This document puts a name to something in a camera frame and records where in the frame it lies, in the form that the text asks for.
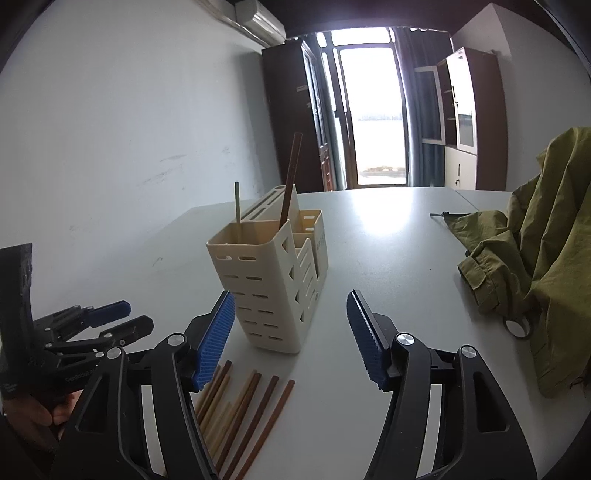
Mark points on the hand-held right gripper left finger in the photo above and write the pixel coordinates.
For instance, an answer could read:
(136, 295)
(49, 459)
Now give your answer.
(214, 341)

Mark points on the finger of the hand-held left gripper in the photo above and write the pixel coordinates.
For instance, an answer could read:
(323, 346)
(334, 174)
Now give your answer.
(111, 310)
(134, 328)

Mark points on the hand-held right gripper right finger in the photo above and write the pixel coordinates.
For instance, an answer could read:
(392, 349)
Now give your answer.
(364, 337)

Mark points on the cream plastic utensil holder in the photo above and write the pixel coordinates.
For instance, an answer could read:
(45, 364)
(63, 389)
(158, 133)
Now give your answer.
(268, 286)

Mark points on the pile of wooden chopsticks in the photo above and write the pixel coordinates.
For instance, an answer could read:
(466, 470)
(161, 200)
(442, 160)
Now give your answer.
(249, 415)

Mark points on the person's left hand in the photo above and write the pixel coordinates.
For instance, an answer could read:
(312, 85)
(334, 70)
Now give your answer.
(32, 417)

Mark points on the light wooden chopstick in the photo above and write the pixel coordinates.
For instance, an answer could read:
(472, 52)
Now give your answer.
(237, 203)

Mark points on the dark brown chopstick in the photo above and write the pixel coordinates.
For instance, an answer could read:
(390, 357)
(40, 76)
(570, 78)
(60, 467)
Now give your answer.
(291, 180)

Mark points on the olive green jacket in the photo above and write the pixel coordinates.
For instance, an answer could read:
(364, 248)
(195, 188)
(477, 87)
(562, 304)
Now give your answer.
(545, 258)

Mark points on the dark brown wardrobe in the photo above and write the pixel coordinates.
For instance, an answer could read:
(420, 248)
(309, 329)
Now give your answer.
(286, 115)

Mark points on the glass balcony door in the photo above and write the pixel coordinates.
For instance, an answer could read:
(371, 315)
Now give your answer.
(374, 92)

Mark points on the dark blue curtain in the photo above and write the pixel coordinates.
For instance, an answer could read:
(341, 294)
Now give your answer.
(415, 92)

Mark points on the brown cabinet with glass doors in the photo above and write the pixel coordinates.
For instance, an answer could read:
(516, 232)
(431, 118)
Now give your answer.
(487, 115)

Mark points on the white air conditioner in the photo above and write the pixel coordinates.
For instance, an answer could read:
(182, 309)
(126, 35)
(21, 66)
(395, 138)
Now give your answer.
(258, 23)

